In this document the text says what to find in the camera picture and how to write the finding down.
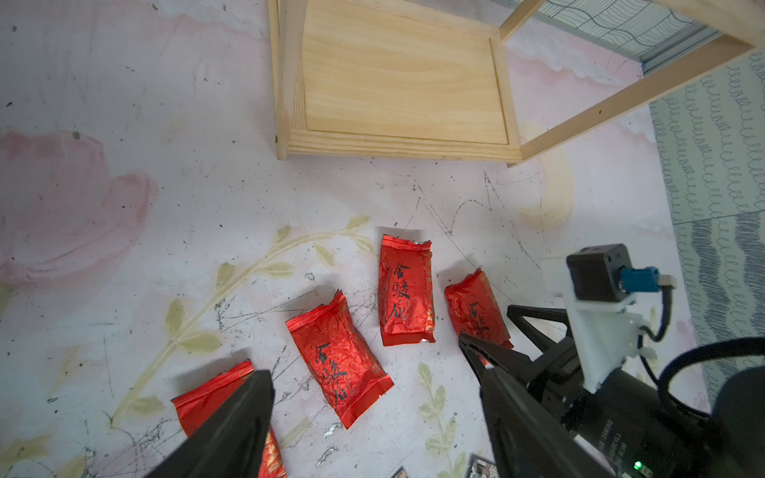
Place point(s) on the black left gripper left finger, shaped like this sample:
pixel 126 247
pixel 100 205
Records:
pixel 230 443

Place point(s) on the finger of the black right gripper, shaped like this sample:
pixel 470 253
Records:
pixel 479 353
pixel 539 324

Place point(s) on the light wooden two-tier shelf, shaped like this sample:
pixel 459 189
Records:
pixel 397 79

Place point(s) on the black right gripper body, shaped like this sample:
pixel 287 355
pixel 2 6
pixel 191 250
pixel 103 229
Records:
pixel 624 419

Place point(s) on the red tea bag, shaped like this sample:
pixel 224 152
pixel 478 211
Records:
pixel 473 310
pixel 194 408
pixel 405 292
pixel 339 359

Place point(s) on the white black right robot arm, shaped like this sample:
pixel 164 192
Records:
pixel 736 424

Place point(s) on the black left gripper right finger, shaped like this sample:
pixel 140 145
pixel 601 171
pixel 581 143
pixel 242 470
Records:
pixel 526 441

